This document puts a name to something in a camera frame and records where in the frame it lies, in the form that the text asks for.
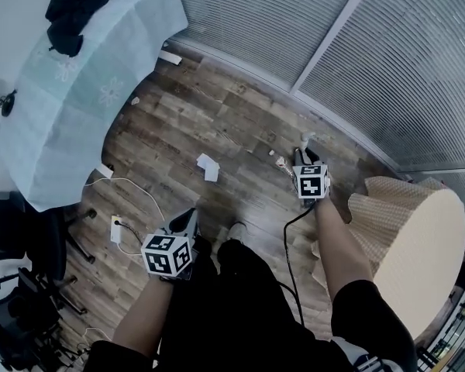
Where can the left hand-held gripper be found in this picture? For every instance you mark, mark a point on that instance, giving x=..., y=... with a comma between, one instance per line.
x=164, y=254

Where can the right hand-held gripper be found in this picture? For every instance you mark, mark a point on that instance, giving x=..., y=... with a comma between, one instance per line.
x=310, y=182

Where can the small litter piece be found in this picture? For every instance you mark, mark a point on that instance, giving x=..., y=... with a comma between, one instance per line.
x=283, y=165

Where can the small white object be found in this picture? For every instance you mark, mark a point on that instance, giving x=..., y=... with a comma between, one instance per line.
x=135, y=100

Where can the person's left forearm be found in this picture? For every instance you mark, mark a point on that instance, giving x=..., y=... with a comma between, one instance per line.
x=147, y=316

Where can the person's right forearm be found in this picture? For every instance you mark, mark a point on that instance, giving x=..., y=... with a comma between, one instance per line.
x=341, y=254

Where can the person's light shoe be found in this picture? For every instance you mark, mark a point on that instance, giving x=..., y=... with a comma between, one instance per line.
x=236, y=231

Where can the white table foot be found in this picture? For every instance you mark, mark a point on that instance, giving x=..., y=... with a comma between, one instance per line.
x=104, y=171
x=169, y=57

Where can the person's black clothing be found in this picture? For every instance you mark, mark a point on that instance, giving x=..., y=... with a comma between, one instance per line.
x=232, y=308

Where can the round table with yellow cloth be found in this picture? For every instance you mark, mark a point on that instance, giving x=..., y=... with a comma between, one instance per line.
x=418, y=246

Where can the table with light blue cloth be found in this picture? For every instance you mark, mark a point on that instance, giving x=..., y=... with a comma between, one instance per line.
x=81, y=103

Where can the white shade table lamp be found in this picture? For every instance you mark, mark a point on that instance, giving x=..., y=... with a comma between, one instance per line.
x=5, y=103

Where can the pile of black clothes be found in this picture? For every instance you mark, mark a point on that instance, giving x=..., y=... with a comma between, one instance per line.
x=73, y=14

